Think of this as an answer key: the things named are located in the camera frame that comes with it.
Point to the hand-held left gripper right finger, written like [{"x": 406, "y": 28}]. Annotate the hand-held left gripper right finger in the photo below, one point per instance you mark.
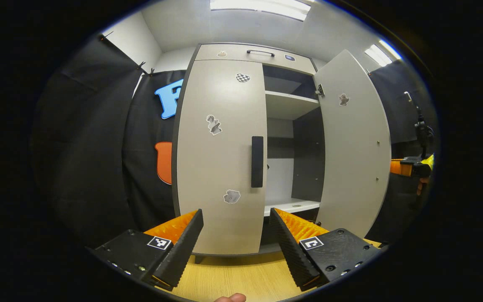
[{"x": 292, "y": 251}]

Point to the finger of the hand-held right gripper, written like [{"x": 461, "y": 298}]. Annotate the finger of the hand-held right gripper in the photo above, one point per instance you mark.
[{"x": 397, "y": 167}]

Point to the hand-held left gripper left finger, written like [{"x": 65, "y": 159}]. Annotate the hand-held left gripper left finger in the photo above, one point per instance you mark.
[{"x": 185, "y": 247}]

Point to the grey cabinet door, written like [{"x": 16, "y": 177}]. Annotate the grey cabinet door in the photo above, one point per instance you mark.
[
  {"x": 350, "y": 159},
  {"x": 220, "y": 167}
]

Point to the grey double-door shoe cabinet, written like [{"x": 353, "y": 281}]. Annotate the grey double-door shoe cabinet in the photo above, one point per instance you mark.
[{"x": 308, "y": 159}]

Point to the white cabinet shelf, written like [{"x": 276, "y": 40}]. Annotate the white cabinet shelf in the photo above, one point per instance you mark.
[
  {"x": 287, "y": 105},
  {"x": 287, "y": 206}
]

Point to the metal door hinge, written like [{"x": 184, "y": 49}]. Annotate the metal door hinge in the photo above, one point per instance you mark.
[{"x": 320, "y": 90}]

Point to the grey cabinet drawer front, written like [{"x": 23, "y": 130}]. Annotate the grey cabinet drawer front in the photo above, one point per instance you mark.
[{"x": 208, "y": 52}]

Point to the black backdrop cloth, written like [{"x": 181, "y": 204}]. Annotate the black backdrop cloth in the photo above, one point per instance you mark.
[
  {"x": 396, "y": 109},
  {"x": 86, "y": 147}
]

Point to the small ceiling light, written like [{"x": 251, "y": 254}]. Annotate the small ceiling light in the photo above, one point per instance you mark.
[{"x": 377, "y": 54}]

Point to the long ceiling light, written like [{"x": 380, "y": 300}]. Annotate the long ceiling light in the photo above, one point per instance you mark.
[{"x": 258, "y": 8}]

